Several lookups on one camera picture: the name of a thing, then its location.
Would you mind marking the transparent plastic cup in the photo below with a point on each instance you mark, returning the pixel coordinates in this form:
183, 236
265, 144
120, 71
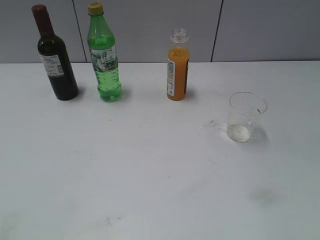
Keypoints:
245, 110

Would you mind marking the dark red wine bottle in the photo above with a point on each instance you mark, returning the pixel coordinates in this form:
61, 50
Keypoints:
54, 56

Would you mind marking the NFC orange juice bottle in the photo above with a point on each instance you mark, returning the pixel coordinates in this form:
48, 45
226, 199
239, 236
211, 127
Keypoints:
177, 65

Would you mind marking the green plastic soda bottle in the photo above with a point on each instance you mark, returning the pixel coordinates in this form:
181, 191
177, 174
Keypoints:
102, 47

